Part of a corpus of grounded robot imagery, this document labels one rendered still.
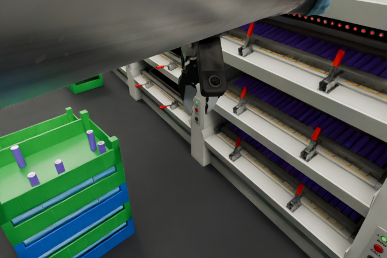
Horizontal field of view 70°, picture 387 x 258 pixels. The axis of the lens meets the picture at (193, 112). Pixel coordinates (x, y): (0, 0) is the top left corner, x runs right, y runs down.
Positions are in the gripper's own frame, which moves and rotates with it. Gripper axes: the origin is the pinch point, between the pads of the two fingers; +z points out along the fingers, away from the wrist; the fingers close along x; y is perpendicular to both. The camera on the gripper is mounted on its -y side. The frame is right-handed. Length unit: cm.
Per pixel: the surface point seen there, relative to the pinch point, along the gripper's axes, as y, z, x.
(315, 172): -10.2, 14.0, -28.9
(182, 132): 50, 56, -6
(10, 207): -8.2, 16.0, 42.1
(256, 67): 14.4, -2.0, -18.8
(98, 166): 2.1, 18.1, 24.9
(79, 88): 108, 67, 51
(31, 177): -2.8, 13.6, 38.5
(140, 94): 92, 62, 13
